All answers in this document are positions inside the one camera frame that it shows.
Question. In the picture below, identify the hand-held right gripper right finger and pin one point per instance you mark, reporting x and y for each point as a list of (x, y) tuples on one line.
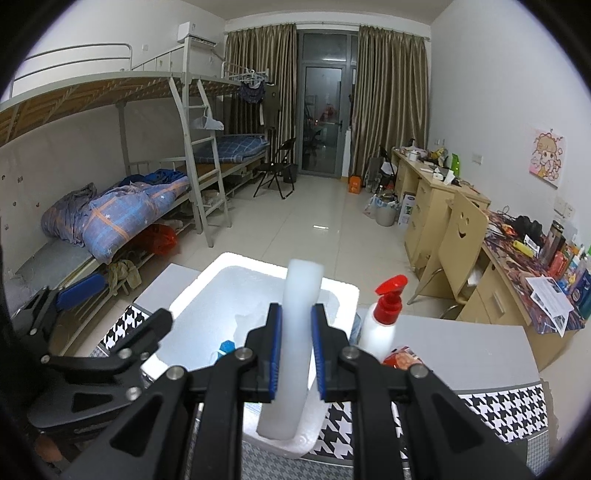
[(318, 355)]

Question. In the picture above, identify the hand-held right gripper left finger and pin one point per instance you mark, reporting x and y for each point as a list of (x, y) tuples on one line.
[(274, 355)]

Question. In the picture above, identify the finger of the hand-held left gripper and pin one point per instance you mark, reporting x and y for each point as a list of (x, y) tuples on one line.
[(138, 341), (81, 290)]

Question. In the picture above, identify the white foam strip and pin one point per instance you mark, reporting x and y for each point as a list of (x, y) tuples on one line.
[(298, 323)]

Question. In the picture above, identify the blue face mask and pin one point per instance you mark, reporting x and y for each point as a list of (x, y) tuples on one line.
[(227, 347)]

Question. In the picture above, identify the white foam box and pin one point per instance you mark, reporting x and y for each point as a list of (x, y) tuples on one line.
[(217, 300)]

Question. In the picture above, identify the yellowish cloth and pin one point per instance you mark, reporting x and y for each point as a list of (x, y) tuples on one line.
[(124, 274)]

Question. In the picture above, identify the white pump bottle red top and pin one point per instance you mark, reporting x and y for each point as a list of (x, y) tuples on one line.
[(376, 332)]

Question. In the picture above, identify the red snack packet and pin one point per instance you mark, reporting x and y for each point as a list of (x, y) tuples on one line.
[(401, 357)]

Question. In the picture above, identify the blue patchwork quilt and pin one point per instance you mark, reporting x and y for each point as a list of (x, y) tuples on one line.
[(120, 212)]

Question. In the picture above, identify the red bag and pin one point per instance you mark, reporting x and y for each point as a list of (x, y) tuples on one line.
[(159, 240)]

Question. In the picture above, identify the dark blue cloth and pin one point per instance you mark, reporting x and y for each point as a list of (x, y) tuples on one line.
[(157, 176)]

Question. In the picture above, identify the grey trash bin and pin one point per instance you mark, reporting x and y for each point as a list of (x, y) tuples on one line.
[(387, 213)]

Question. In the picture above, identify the white and blue carton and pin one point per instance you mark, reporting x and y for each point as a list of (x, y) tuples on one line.
[(406, 210)]

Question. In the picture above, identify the light wooden desk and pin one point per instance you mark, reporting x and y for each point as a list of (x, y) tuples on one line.
[(420, 217)]

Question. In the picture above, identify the orange box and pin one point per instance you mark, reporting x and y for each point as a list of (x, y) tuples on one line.
[(354, 184)]

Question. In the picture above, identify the wooden chair with smiley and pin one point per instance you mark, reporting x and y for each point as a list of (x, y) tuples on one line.
[(461, 244)]

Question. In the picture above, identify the houndstooth table cloth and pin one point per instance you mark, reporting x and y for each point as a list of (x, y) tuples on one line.
[(498, 406)]

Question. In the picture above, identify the wooden desk with printed cover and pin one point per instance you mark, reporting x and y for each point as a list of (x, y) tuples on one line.
[(508, 323)]

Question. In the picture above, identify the white metal bunk bed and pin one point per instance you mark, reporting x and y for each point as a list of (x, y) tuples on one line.
[(92, 94), (221, 86)]

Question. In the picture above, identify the black desk chair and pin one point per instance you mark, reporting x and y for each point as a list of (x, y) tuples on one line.
[(381, 168)]

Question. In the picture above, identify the black folding chair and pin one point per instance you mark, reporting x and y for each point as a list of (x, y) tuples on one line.
[(281, 150)]

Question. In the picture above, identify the white hanging bag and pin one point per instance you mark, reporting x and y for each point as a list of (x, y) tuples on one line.
[(207, 123)]

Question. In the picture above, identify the blue plaid mattress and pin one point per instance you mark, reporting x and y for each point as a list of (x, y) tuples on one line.
[(235, 146)]

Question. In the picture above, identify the yellow tube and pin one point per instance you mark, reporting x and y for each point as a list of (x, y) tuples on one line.
[(525, 248)]

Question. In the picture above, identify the green packet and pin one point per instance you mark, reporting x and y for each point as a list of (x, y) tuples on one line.
[(455, 164)]

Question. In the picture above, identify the white printed papers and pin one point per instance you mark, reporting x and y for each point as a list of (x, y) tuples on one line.
[(551, 302)]

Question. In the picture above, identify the black headphones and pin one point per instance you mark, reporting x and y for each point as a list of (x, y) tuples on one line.
[(528, 228)]

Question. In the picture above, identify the glass balcony door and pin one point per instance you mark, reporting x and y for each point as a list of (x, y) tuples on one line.
[(323, 106)]

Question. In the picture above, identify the dark hanging clothes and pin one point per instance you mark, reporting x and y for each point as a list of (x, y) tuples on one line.
[(252, 92)]

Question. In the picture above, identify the brown curtain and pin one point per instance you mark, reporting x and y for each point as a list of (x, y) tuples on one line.
[(263, 60), (392, 101)]

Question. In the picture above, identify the row of toiletry bottles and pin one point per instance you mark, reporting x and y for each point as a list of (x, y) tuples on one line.
[(570, 272)]

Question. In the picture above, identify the white air conditioner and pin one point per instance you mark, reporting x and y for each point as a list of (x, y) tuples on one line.
[(196, 32)]

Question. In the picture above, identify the small white wall socket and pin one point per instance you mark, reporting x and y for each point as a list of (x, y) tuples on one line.
[(476, 160)]

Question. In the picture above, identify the white wall socket plate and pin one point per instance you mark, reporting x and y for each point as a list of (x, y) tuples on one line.
[(564, 207)]

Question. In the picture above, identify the pink cartoon wall poster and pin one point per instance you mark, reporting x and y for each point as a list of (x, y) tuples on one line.
[(547, 157)]

